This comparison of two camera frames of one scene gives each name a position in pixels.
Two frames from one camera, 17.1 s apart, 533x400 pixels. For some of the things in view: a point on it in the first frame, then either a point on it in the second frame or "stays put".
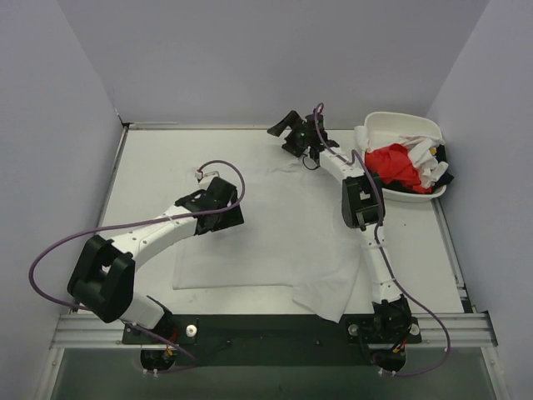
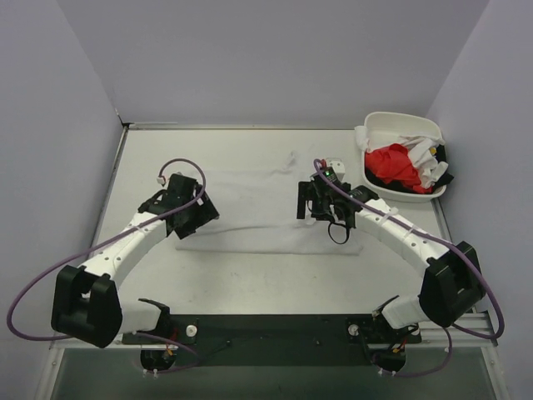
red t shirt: [391, 164] stays put
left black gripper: [225, 214] -> [204, 212]
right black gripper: [294, 131] -> [302, 200]
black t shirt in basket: [440, 157] stays put
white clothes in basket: [420, 148] stays put
